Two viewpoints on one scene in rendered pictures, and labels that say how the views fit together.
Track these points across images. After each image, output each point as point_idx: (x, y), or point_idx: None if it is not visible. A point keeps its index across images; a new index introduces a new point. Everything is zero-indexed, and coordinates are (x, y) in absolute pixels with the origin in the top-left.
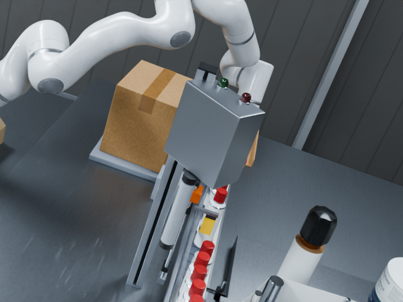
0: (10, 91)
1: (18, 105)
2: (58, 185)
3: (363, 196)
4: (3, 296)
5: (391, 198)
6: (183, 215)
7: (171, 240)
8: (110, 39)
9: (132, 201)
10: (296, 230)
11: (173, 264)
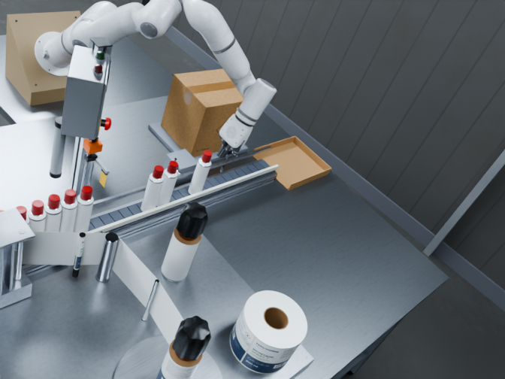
0: (69, 46)
1: (141, 79)
2: (101, 133)
3: (382, 261)
4: None
5: (418, 277)
6: (60, 153)
7: (53, 170)
8: (118, 20)
9: (144, 165)
10: (265, 247)
11: None
